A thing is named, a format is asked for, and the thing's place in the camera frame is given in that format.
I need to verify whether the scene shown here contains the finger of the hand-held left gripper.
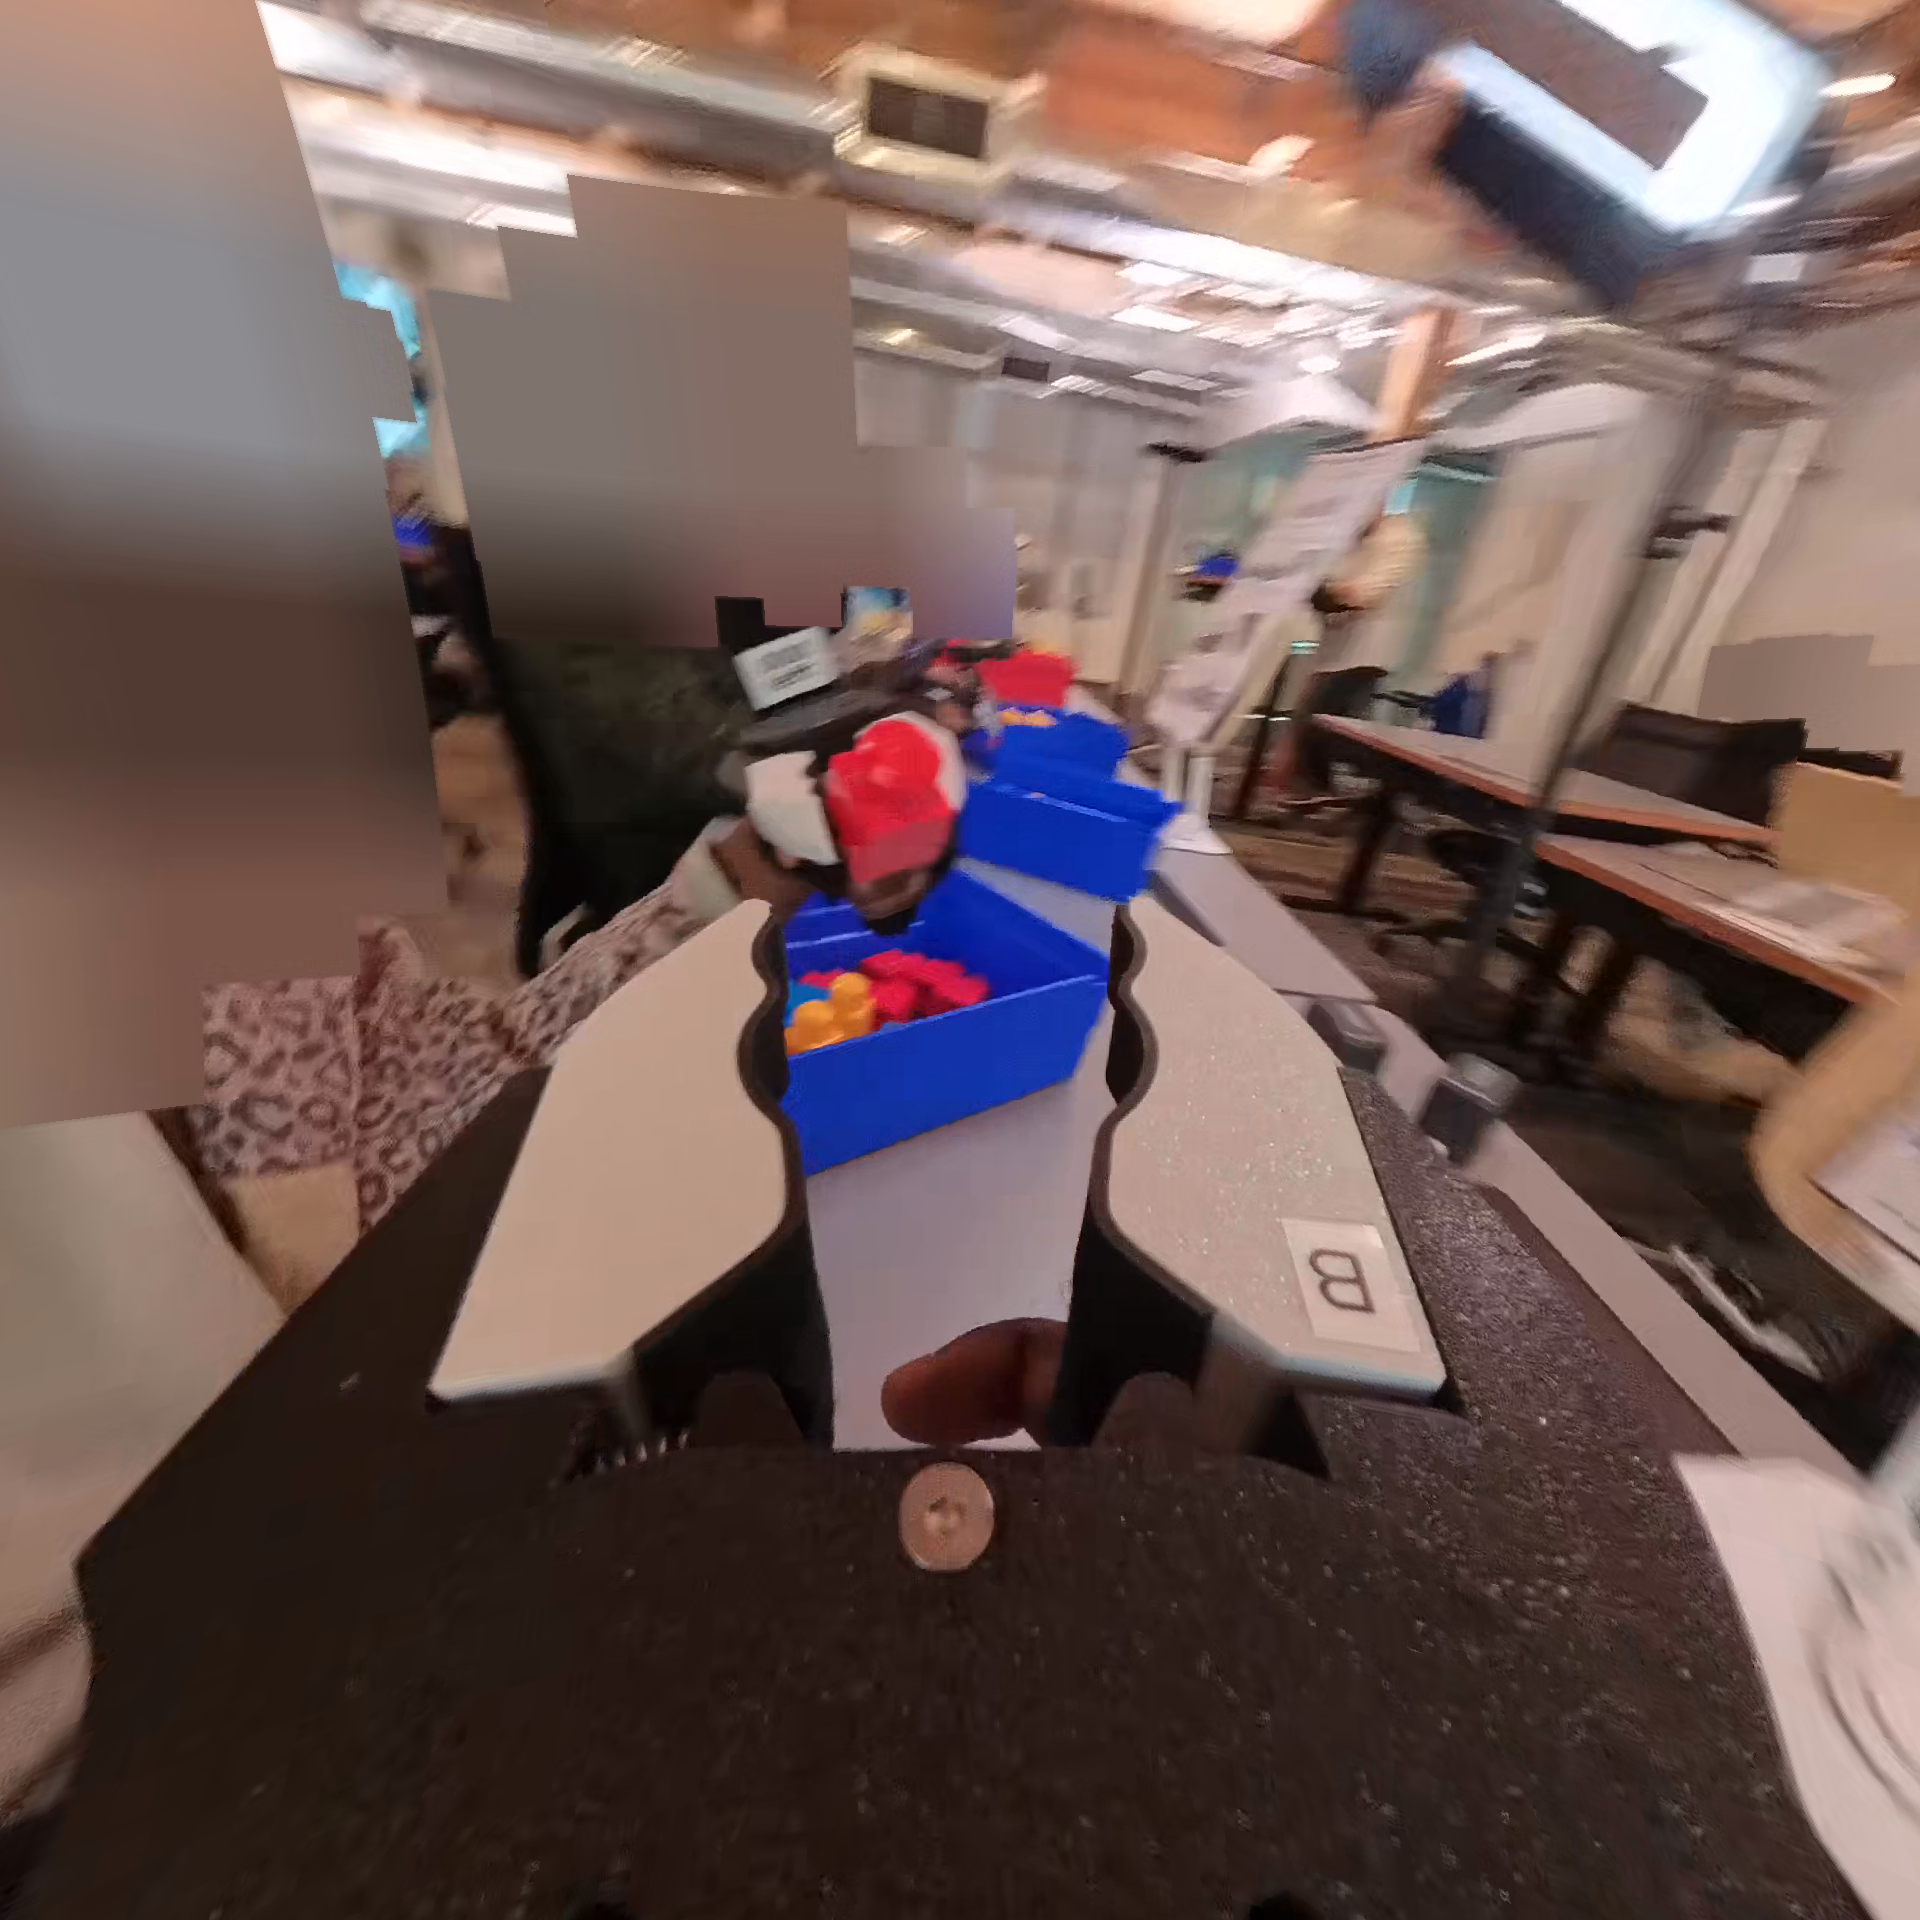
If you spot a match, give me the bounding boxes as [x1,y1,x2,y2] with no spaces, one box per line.
[742,748,846,874]
[897,712,971,818]

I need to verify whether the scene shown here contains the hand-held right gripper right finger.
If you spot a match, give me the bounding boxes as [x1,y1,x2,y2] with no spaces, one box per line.
[1088,896,1452,1412]

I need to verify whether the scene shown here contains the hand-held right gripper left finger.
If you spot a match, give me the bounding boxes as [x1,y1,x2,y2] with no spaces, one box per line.
[427,896,812,1448]

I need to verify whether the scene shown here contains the single red mega block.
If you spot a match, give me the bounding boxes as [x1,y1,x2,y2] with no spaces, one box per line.
[824,712,969,888]

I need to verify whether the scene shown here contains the pile of red mega blocks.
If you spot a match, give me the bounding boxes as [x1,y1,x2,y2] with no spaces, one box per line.
[801,944,995,1032]

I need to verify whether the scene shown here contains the person's left forearm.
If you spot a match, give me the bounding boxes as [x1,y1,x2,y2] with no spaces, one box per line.
[194,839,753,1247]

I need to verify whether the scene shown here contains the orange mega block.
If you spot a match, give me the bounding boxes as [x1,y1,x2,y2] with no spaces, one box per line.
[785,970,882,1055]

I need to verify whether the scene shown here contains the person's left hand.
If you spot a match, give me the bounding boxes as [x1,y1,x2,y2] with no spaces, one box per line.
[702,816,944,923]

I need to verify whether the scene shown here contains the person's right hand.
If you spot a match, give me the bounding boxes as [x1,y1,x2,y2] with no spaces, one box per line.
[881,1317,1072,1452]

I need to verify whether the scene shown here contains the red storage bin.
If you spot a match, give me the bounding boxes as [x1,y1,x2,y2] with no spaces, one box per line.
[971,646,1081,716]

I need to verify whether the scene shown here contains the instruction poster on stand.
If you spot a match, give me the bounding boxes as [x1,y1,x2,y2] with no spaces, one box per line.
[1155,439,1430,746]

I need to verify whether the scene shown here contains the wood-edged desk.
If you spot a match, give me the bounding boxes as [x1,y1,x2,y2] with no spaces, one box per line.
[1529,830,1913,1021]
[1308,710,1776,917]

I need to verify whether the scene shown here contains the black light stand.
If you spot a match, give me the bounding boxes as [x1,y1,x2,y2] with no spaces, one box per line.
[1462,299,1741,992]

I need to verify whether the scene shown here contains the ceiling air vent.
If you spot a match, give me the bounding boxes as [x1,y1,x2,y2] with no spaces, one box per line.
[830,42,1041,178]

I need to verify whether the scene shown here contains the instruction poster on wooden board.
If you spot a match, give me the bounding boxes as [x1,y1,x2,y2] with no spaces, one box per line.
[1747,959,1920,1307]

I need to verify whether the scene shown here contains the light wooden chair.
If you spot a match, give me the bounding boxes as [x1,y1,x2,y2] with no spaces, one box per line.
[1774,762,1912,879]

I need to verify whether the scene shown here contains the studio light panel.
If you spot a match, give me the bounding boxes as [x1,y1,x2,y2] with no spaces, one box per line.
[1341,0,1836,309]

